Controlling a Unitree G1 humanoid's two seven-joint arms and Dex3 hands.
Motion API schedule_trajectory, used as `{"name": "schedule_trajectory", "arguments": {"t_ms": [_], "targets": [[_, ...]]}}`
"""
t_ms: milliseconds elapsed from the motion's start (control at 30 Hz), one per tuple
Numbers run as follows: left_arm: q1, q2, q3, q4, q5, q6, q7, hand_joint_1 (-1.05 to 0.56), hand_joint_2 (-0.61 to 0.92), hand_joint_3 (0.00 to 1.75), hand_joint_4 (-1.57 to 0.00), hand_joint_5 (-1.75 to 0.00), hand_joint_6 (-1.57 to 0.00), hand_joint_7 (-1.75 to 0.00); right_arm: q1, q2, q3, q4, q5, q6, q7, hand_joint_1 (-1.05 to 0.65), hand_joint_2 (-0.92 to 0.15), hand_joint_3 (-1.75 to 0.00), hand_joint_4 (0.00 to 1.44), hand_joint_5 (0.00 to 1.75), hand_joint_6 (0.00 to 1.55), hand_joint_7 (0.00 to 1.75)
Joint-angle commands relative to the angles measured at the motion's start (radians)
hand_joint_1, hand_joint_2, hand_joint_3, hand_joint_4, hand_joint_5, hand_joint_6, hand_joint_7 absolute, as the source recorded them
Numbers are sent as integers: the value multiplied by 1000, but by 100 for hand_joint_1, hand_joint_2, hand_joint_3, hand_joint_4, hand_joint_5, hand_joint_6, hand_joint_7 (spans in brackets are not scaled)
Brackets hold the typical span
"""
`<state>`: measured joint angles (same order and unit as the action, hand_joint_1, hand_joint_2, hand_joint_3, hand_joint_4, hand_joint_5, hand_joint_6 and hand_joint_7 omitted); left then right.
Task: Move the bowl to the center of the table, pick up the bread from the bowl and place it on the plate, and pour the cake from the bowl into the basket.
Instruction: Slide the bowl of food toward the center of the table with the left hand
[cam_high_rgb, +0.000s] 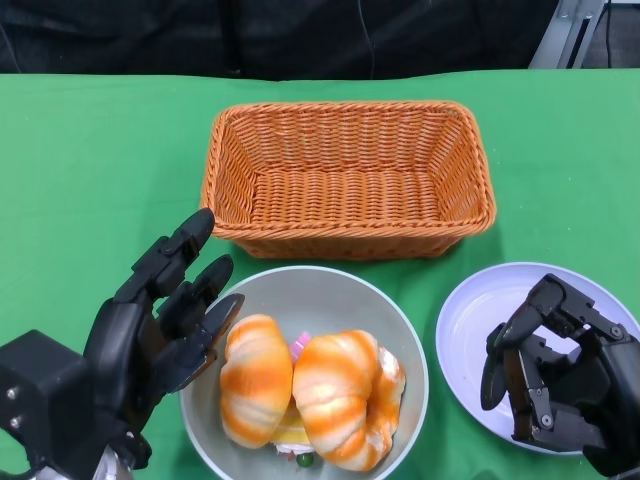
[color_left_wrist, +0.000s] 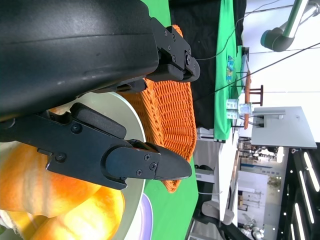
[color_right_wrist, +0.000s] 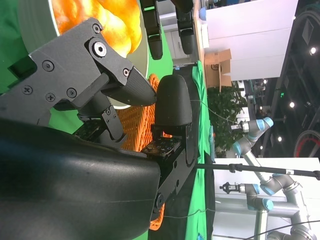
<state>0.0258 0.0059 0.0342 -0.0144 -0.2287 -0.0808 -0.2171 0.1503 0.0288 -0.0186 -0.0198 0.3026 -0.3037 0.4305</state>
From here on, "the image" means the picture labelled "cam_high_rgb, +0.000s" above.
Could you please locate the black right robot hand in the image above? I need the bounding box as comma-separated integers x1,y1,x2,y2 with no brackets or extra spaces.
480,273,640,476

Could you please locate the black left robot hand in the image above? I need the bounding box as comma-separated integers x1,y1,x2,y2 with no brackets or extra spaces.
84,207,246,471

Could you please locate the orange striped bread bun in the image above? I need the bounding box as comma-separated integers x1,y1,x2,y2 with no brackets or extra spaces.
219,313,295,450

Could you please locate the lilac plate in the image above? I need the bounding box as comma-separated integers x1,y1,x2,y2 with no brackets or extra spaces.
435,261,640,455

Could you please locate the grey bowl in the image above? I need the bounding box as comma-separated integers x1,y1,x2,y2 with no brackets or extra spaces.
178,265,430,480

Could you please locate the orange striped ring bread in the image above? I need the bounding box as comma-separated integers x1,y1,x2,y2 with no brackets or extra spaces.
292,329,407,473

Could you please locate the pink layered cake slice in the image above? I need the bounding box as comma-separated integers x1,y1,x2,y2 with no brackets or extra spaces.
288,332,312,359

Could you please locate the yellow layered cake slice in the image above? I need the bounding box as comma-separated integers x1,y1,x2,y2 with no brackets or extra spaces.
272,407,319,471

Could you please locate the orange wicker basket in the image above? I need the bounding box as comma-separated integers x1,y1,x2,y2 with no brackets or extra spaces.
198,99,497,260

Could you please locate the green tablecloth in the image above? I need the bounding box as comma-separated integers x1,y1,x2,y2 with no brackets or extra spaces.
0,67,640,480

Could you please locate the black backdrop curtain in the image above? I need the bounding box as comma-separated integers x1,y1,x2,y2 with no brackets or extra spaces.
0,0,559,81

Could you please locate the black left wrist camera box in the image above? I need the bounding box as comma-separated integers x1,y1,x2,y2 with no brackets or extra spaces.
0,329,96,474

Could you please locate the grey metal frame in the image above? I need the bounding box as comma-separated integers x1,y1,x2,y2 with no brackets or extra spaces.
527,0,609,70

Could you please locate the thin black hanging cable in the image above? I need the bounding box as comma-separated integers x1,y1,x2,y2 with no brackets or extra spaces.
357,0,376,79

